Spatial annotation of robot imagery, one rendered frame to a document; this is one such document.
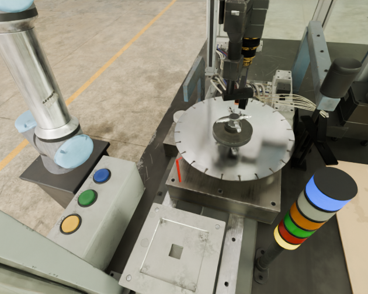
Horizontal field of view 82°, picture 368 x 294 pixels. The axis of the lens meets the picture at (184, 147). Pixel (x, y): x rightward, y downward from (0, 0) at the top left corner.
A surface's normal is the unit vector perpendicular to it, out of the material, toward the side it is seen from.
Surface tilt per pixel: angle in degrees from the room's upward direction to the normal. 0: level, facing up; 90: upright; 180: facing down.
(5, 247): 90
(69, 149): 97
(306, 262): 0
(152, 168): 0
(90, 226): 0
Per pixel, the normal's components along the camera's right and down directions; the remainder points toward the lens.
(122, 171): -0.07, -0.65
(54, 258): 0.95, 0.18
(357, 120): -0.30, 0.73
